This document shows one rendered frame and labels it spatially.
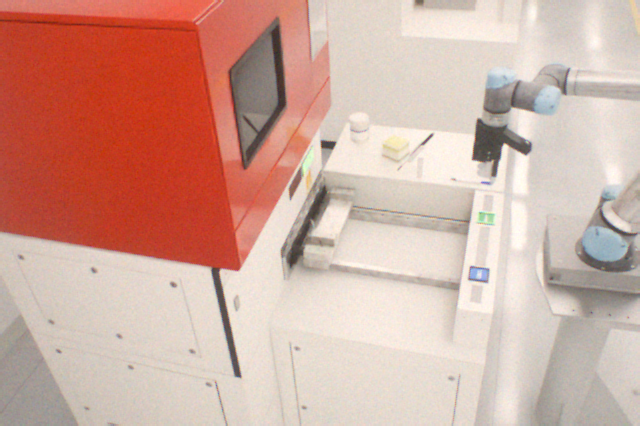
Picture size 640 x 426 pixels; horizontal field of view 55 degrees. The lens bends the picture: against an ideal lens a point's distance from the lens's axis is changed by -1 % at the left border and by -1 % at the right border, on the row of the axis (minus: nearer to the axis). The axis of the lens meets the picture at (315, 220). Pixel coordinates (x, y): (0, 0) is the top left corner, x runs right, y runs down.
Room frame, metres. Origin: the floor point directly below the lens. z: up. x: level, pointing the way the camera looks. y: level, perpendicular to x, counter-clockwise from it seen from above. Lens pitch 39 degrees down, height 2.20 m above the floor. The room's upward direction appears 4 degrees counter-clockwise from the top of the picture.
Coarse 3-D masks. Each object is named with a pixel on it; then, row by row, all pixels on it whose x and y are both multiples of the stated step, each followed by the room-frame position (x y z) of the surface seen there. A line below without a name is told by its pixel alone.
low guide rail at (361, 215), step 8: (352, 216) 1.72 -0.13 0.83; (360, 216) 1.71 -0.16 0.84; (368, 216) 1.70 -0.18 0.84; (376, 216) 1.70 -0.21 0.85; (384, 216) 1.69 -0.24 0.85; (392, 216) 1.69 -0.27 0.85; (400, 216) 1.68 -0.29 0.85; (392, 224) 1.68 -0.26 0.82; (400, 224) 1.67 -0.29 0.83; (408, 224) 1.66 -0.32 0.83; (416, 224) 1.65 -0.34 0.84; (424, 224) 1.64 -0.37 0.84; (432, 224) 1.63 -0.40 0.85; (440, 224) 1.62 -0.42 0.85; (448, 224) 1.62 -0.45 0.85; (456, 224) 1.62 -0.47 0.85; (464, 224) 1.61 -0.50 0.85; (456, 232) 1.61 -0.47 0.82; (464, 232) 1.60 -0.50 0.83
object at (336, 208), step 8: (336, 200) 1.76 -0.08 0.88; (344, 200) 1.76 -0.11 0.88; (328, 208) 1.72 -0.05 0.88; (336, 208) 1.72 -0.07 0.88; (344, 208) 1.71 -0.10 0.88; (328, 216) 1.67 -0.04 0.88; (336, 216) 1.67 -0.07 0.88; (344, 216) 1.67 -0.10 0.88; (320, 224) 1.63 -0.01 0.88; (328, 224) 1.63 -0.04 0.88; (336, 224) 1.63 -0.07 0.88; (344, 224) 1.64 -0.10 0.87; (328, 248) 1.51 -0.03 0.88; (336, 248) 1.53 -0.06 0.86; (304, 264) 1.46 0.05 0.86; (312, 264) 1.45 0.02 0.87; (320, 264) 1.44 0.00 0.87; (328, 264) 1.44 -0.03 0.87
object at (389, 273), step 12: (336, 264) 1.46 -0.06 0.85; (348, 264) 1.46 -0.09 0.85; (360, 264) 1.45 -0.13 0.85; (384, 276) 1.41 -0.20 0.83; (396, 276) 1.40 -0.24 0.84; (408, 276) 1.39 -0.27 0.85; (420, 276) 1.38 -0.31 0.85; (432, 276) 1.38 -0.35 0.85; (444, 276) 1.37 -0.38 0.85; (456, 288) 1.34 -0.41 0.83
